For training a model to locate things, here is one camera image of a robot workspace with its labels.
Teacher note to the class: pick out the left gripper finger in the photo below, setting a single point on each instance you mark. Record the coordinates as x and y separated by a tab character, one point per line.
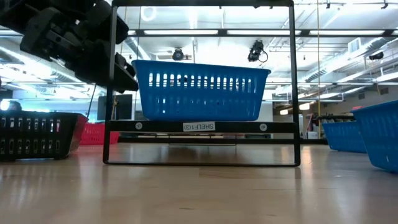
102	21
99	65

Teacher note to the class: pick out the red plastic slotted basket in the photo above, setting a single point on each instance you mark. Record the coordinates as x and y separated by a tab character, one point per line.
96	133

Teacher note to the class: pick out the black plastic slotted basket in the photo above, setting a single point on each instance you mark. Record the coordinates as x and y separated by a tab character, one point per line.
66	133

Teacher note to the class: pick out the blue plastic slotted basket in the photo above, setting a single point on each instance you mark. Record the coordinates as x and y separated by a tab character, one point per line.
342	137
379	133
202	105

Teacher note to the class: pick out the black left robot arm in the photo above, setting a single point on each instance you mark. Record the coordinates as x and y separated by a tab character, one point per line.
12	12

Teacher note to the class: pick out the white shelf label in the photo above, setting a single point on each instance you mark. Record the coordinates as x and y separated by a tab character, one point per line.
199	126

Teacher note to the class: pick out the black computer monitor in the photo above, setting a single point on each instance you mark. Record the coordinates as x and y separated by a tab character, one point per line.
124	107

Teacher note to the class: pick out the round black ceiling device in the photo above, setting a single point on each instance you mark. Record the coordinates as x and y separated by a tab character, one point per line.
178	54

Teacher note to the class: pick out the person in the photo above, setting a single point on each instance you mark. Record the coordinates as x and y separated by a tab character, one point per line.
15	106

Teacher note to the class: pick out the black overhead beam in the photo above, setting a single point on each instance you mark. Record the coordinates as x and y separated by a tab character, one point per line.
222	32

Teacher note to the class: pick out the white air vent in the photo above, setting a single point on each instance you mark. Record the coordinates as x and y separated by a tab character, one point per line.
354	45

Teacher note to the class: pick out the black frame wooden shelf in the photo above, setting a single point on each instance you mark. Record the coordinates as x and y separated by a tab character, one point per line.
155	126

